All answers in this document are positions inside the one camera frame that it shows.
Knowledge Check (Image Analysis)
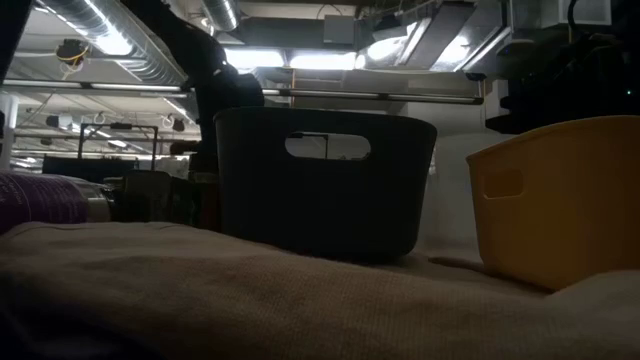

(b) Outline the dark teal plastic bin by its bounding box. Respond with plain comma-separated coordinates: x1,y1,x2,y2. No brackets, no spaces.
213,106,439,265

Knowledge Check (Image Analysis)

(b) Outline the black metal frame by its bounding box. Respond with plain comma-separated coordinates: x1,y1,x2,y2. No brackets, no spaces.
77,122,160,171

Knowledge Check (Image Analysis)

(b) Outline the horizontal metal bar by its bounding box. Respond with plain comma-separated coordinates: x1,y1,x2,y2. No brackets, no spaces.
0,78,485,106

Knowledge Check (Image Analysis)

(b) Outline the large silver ventilation duct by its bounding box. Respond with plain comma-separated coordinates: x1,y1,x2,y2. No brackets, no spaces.
37,0,189,87

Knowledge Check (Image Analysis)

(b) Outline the small yellow plastic bin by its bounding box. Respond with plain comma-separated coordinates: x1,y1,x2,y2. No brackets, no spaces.
465,115,640,293

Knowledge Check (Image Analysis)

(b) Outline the black panel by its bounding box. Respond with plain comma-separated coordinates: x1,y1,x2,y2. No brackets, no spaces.
42,154,139,184

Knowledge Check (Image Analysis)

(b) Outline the small silver ventilation duct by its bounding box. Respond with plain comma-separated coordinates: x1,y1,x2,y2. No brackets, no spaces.
201,0,240,32

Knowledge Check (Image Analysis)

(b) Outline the ceiling light panel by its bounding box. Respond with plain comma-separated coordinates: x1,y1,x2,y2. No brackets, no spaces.
223,47,359,71

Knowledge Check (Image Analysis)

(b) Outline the beige cloth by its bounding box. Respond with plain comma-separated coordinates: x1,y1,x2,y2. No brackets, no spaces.
0,220,640,360

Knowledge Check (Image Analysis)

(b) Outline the yellow black ceiling device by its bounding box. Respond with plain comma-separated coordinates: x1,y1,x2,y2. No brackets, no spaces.
54,38,92,69

